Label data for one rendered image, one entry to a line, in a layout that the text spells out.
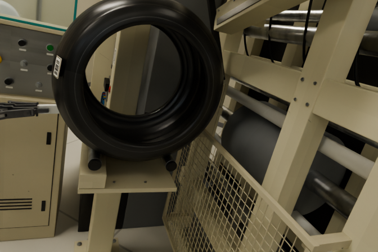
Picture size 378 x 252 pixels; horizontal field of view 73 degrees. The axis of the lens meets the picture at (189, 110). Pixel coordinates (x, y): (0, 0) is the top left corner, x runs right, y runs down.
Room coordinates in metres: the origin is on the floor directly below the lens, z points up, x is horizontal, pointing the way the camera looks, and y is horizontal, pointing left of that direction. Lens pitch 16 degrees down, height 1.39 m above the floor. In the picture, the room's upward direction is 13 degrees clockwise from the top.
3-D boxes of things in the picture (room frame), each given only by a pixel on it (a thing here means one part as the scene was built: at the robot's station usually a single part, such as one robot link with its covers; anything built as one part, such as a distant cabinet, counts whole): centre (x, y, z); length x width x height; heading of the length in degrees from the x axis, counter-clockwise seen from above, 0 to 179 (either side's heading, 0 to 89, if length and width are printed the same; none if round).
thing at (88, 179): (0.93, 0.34, 0.84); 0.36 x 0.09 x 0.06; 24
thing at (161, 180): (0.99, 0.21, 0.80); 0.37 x 0.36 x 0.02; 114
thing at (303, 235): (0.91, -0.18, 0.65); 0.90 x 0.02 x 0.70; 24
